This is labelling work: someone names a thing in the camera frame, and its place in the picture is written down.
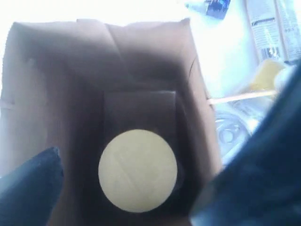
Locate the clear jar with gold lid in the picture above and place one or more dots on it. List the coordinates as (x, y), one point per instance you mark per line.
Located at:
(138, 171)

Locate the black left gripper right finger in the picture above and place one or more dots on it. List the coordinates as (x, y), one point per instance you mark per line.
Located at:
(261, 186)

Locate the brown paper shopping bag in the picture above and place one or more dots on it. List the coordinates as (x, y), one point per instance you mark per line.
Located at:
(76, 85)

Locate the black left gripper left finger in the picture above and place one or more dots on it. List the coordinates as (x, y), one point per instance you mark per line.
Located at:
(29, 193)

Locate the small blue white carton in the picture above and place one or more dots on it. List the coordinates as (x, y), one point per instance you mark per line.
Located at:
(213, 8)

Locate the yellow grain bottle white cap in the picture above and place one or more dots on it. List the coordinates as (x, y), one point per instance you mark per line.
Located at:
(271, 75)

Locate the dark can with pull-tab lid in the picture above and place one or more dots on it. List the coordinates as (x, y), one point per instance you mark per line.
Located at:
(236, 122)

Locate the long noodle package black ends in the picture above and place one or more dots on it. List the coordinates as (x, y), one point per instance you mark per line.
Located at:
(276, 29)

